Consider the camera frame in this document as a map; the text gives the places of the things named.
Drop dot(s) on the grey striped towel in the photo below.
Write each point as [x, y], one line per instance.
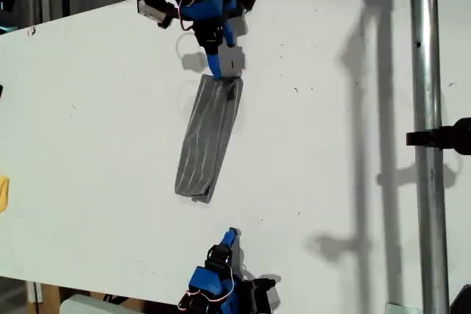
[206, 137]

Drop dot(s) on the white box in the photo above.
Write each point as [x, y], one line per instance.
[84, 306]

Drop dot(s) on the yellow object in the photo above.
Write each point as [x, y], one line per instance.
[3, 192]

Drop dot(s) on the black rounded object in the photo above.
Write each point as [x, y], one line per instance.
[461, 303]

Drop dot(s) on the black camera stalk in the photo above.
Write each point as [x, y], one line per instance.
[176, 9]

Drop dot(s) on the black camera box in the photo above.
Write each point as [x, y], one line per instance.
[151, 7]
[263, 295]

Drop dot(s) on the wooden table frame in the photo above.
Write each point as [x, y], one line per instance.
[49, 299]

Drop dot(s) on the steel post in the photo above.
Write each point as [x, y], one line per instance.
[428, 71]

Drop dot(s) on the black post clamp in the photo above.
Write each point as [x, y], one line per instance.
[441, 137]

